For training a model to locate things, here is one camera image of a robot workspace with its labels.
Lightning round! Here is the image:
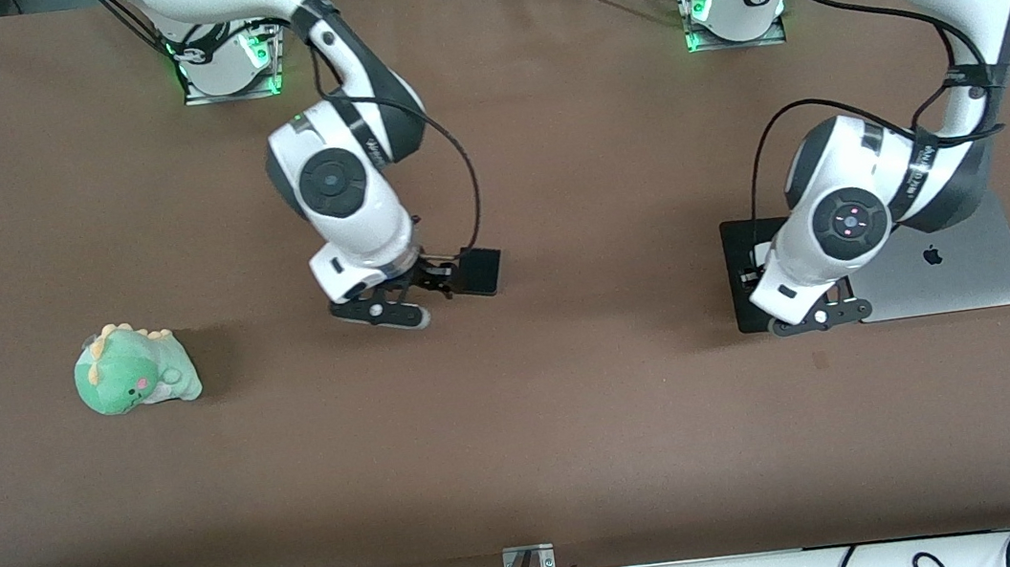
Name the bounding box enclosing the black phone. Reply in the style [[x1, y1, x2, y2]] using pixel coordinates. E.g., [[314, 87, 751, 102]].
[[456, 244, 507, 300]]

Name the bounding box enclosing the black mouse pad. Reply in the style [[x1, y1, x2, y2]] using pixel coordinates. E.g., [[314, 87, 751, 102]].
[[718, 209, 835, 339]]

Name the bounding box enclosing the silver laptop with apple logo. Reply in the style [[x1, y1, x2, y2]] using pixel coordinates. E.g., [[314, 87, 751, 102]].
[[841, 187, 1010, 326]]

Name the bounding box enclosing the green dinosaur plush toy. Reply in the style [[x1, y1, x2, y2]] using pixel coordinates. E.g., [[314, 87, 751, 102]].
[[67, 313, 206, 421]]

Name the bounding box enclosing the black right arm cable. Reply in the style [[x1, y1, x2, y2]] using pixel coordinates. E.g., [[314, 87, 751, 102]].
[[307, 0, 490, 273]]

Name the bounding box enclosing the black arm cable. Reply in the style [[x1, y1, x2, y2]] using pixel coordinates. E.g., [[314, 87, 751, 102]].
[[307, 0, 490, 273], [724, 0, 1010, 269]]

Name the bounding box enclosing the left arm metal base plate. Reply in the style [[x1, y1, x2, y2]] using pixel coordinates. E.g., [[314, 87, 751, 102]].
[[678, 0, 790, 56]]

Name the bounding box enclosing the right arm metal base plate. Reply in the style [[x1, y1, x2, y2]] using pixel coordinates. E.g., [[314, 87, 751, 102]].
[[175, 17, 290, 108]]

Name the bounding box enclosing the small metal table bracket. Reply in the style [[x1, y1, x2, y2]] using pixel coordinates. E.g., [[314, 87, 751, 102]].
[[500, 541, 557, 567]]

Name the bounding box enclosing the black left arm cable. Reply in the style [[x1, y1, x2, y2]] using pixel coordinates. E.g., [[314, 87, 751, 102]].
[[724, 0, 1010, 269]]

